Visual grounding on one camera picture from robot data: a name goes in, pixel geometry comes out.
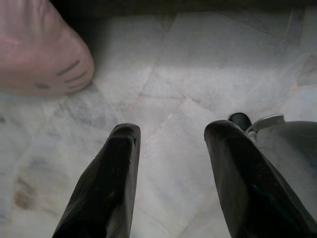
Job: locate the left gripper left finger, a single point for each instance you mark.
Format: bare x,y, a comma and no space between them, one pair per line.
109,178

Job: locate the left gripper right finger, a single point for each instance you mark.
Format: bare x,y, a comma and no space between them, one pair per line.
247,178

